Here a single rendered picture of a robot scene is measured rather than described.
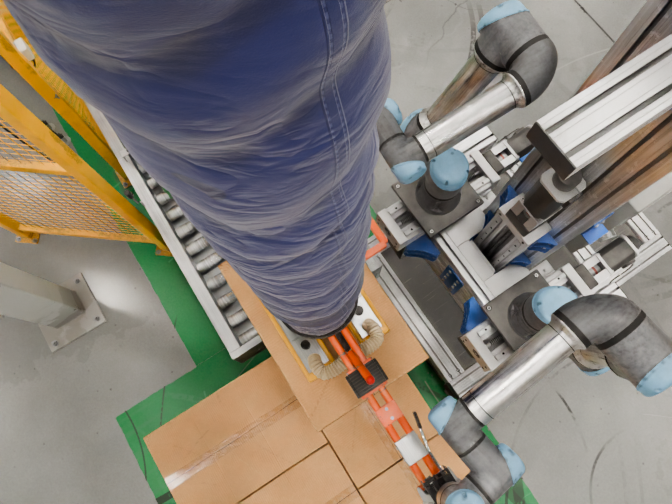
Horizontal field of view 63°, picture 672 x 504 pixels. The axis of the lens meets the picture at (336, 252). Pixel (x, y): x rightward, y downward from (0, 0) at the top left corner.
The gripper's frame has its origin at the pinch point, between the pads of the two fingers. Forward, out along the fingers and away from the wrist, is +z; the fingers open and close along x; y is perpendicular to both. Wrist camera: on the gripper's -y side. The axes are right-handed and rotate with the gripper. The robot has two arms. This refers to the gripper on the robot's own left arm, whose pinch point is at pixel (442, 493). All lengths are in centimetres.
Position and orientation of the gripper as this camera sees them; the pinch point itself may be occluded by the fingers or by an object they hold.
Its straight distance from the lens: 157.7
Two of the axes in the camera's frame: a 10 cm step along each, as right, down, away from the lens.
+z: 0.0, 2.7, 9.6
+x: -8.4, 5.2, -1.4
